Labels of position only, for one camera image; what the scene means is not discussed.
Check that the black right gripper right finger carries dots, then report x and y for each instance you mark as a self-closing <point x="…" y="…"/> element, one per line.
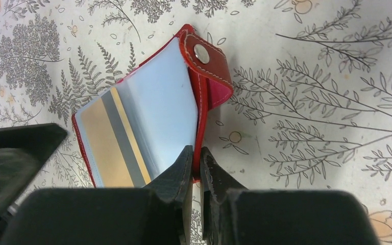
<point x="234" y="214"/>

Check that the brown credit card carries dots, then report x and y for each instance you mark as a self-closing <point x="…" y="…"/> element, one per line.
<point x="108" y="144"/>

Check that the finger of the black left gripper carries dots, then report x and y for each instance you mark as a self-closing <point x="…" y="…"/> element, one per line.
<point x="24" y="150"/>

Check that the red leather card holder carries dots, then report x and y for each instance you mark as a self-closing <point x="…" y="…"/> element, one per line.
<point x="168" y="96"/>

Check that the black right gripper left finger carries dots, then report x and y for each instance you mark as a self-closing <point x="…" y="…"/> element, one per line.
<point x="158" y="213"/>

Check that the floral patterned table mat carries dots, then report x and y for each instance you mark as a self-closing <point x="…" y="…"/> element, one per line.
<point x="312" y="103"/>

